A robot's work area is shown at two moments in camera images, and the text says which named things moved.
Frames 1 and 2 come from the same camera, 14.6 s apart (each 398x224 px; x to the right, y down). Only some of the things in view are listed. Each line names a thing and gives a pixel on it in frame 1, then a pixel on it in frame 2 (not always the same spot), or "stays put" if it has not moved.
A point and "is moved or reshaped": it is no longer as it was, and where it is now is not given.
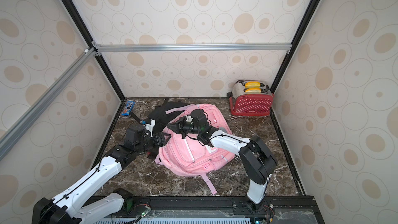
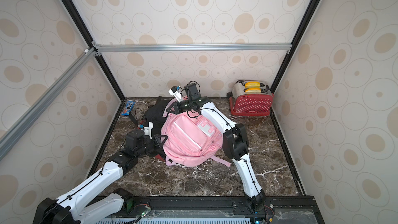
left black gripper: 162,141 stays put
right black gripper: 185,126 -> 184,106
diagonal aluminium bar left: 9,138 stays put
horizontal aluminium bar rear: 191,47 stays put
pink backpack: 186,156 is moved or reshaped
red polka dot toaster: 250,104 stays put
